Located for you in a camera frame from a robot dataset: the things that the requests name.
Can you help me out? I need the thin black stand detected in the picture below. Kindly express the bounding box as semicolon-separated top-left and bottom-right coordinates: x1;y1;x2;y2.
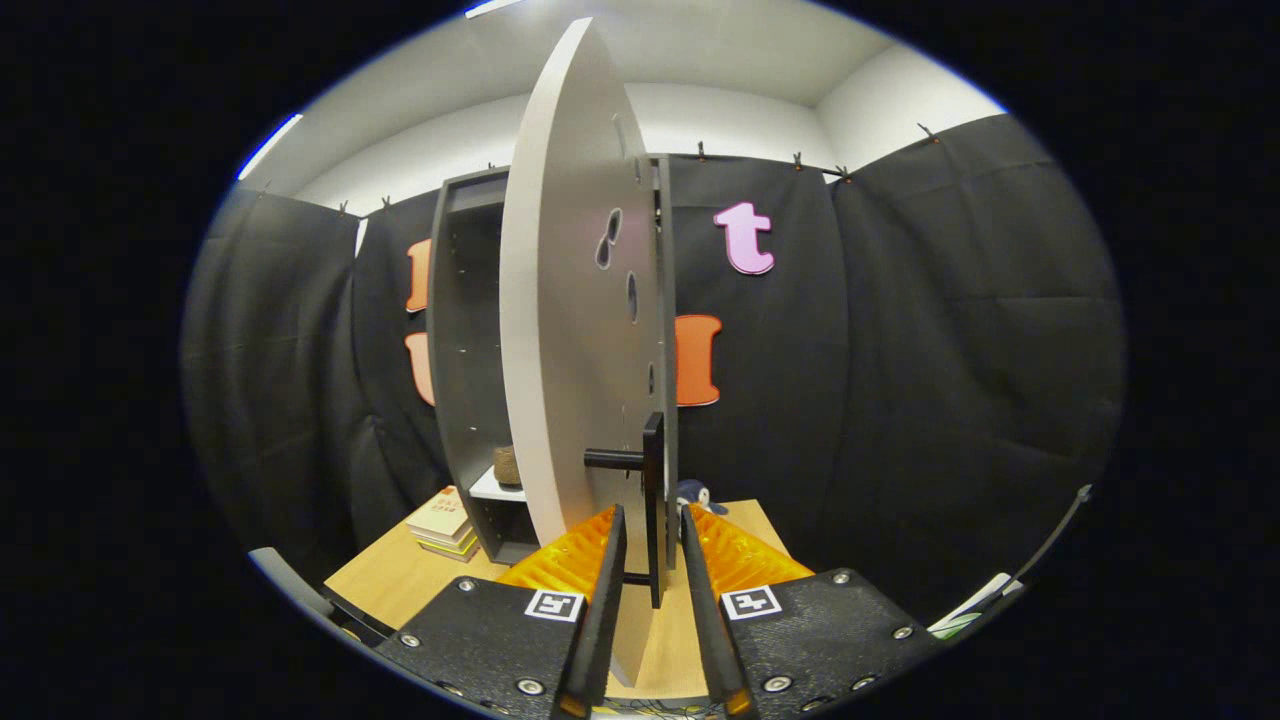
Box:
1010;484;1094;591

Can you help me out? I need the black backdrop cloth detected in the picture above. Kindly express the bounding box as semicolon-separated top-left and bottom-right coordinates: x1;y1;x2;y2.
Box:
180;112;1129;631

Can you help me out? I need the stack of books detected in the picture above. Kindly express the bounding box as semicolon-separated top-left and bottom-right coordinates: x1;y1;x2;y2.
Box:
405;485;481;564

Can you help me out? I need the dark grey shoe cabinet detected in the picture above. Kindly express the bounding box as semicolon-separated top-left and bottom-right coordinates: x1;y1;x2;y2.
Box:
427;155;681;571

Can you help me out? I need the white shoe cabinet door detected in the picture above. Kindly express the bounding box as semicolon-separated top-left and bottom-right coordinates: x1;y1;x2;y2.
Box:
498;17;669;689

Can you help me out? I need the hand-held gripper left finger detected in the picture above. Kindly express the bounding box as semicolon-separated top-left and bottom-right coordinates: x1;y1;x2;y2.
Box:
372;503;629;719

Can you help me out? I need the black door handle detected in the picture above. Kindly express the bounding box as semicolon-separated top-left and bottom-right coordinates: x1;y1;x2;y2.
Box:
583;412;668;611

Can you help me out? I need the white sheet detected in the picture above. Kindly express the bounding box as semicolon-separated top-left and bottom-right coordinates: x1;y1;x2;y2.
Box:
927;572;1026;641

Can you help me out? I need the white cabinet shelf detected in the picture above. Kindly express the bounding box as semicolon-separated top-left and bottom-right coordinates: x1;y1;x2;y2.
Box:
468;465;528;504

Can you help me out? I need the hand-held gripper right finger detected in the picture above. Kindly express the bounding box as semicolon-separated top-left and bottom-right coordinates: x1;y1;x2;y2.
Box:
680;503;943;719

